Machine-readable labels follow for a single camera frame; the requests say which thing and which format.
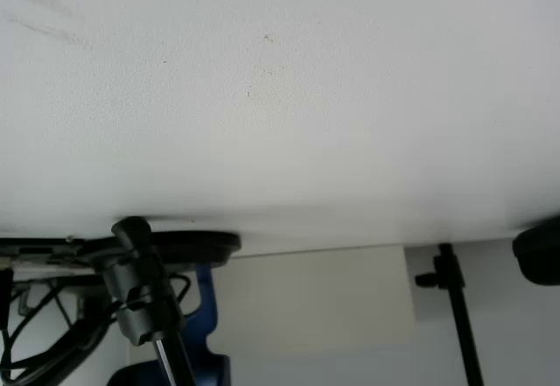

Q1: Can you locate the black round stand base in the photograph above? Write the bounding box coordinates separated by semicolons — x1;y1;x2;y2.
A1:
85;229;242;270

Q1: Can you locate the blue clamp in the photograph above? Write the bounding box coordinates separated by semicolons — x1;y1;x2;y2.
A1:
107;266;232;386

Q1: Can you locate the black looped cable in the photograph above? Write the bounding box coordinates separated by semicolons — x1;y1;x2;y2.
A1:
165;273;194;317

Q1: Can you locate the black rounded object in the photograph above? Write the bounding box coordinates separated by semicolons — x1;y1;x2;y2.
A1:
510;215;560;290

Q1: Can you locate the thick black cable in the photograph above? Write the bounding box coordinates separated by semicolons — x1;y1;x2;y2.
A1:
0;302;119;386

